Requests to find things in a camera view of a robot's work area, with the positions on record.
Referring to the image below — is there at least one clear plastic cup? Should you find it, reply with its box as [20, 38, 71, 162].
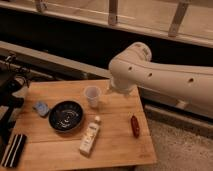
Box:
[84, 86, 101, 108]

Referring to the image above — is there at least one white lotion bottle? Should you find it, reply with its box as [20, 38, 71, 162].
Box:
[79, 116, 101, 156]

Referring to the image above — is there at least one black clamp stand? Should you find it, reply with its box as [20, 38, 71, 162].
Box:
[0, 54, 29, 160]

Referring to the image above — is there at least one dark ceramic bowl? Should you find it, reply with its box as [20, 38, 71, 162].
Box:
[48, 101, 84, 133]

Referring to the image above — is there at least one wooden table board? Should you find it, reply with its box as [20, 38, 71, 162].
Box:
[5, 80, 156, 171]

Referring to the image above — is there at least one blue sponge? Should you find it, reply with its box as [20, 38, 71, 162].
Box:
[33, 101, 50, 117]

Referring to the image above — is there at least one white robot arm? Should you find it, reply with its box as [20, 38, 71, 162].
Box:
[109, 42, 213, 111]

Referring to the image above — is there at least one red pocket knife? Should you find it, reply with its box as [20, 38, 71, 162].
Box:
[131, 115, 140, 138]

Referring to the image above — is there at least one black white striped block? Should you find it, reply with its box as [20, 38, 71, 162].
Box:
[1, 134, 27, 168]

